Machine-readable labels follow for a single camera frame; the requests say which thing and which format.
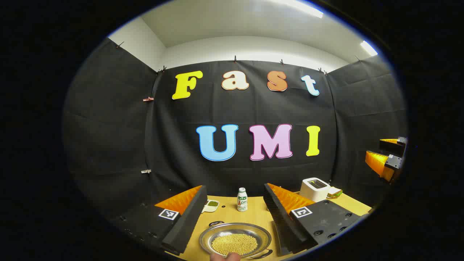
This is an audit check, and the white divided bean dish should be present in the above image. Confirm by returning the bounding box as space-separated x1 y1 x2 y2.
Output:
202 199 220 213

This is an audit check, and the pile of soybeans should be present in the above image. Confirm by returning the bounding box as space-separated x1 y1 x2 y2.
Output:
211 233 258 256

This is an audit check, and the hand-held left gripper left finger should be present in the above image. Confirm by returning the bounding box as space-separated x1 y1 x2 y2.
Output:
116 185 208 256

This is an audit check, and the ceiling light strip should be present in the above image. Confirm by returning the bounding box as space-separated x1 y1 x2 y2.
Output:
360 41 378 57

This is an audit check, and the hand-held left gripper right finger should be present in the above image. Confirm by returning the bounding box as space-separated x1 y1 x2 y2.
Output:
264 183 363 256

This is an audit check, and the white toaster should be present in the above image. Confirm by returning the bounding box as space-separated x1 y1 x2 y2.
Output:
299 178 331 202

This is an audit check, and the white drink bottle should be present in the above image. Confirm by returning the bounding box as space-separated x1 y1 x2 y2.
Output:
237 187 248 212

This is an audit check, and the stainless steel pot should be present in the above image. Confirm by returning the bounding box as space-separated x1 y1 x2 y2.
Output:
199 220 273 260

